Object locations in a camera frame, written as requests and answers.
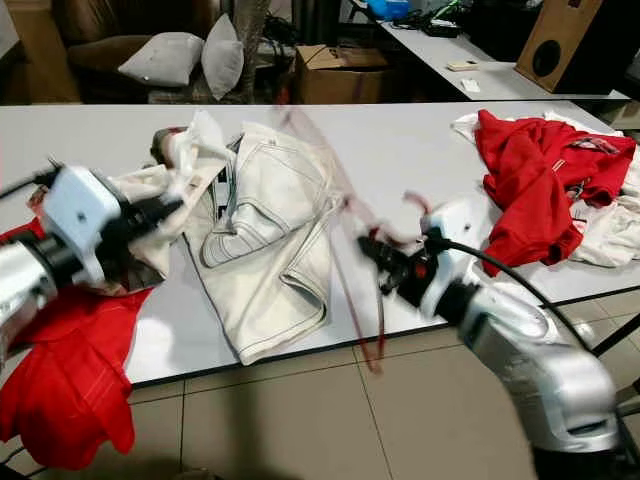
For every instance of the open cardboard box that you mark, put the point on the open cardboard box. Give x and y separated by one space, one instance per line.
335 85

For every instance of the white remote control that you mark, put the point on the white remote control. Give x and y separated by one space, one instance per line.
463 65

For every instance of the red shirt white stitching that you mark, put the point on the red shirt white stitching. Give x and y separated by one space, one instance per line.
70 390

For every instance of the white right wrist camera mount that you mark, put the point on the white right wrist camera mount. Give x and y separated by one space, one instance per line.
455 220

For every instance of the red plastic hanger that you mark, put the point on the red plastic hanger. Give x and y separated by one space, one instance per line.
378 355

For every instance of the red shirt with print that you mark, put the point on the red shirt with print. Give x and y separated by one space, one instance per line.
520 170

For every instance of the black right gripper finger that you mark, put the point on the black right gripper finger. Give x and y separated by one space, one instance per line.
385 263
385 249

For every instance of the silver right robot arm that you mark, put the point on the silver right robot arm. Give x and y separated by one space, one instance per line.
540 370

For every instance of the brown wooden cabinet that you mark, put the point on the brown wooden cabinet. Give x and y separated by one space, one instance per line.
50 80

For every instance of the small white card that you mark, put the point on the small white card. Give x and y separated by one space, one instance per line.
471 85

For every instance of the blue plastic object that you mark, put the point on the blue plastic object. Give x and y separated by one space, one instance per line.
387 8

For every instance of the wooden speaker box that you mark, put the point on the wooden speaker box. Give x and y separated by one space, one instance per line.
570 40

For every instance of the brown sofa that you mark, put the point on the brown sofa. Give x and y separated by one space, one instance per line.
80 50

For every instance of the grey pillow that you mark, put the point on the grey pillow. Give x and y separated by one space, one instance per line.
160 60
222 58

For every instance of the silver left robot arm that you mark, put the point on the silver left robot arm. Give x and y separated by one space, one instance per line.
25 290

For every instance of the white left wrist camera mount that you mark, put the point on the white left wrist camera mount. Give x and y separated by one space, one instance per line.
85 215

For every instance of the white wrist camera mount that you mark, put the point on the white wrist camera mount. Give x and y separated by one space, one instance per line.
455 220
85 215

